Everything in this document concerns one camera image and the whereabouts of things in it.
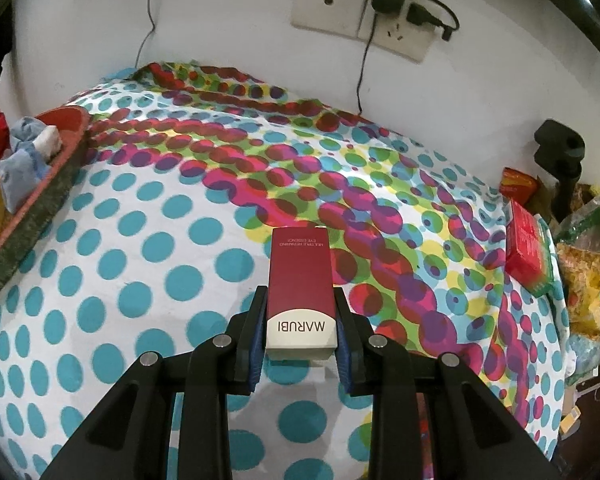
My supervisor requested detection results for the orange snack bag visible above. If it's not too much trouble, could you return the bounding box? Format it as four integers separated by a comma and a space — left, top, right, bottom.
498, 167, 539, 206

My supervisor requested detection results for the black clamp stand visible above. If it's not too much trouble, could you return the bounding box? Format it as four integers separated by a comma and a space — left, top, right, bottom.
534, 119, 585, 222

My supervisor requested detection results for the white power socket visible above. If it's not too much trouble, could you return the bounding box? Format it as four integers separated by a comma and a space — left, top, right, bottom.
358, 0, 440, 63

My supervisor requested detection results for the red Marubi box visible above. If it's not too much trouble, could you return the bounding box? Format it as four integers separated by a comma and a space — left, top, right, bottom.
265, 228, 337, 361

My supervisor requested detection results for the blue white sock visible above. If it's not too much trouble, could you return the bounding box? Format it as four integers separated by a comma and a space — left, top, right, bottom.
0, 116, 62, 214

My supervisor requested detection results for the red green box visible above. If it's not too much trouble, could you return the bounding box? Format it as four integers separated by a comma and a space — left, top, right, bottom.
505, 200, 553, 297

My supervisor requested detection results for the thin black cable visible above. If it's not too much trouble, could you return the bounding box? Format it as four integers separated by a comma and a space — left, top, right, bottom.
133, 0, 161, 73

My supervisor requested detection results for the black plug with cable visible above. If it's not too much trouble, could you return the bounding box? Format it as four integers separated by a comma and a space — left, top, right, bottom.
406, 0, 460, 41

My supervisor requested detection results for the colourful polka dot bedsheet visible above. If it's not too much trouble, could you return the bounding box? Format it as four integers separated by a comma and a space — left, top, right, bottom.
0, 63, 567, 479

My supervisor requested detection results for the white wall socket plate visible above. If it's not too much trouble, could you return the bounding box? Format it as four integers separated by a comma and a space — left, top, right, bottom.
290, 0, 367, 38

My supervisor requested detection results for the yellow snack bag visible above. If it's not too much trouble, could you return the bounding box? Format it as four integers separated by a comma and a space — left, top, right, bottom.
554, 195, 600, 341

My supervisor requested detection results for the round red tray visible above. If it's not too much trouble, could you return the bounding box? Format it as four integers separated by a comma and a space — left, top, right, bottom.
0, 105, 91, 290

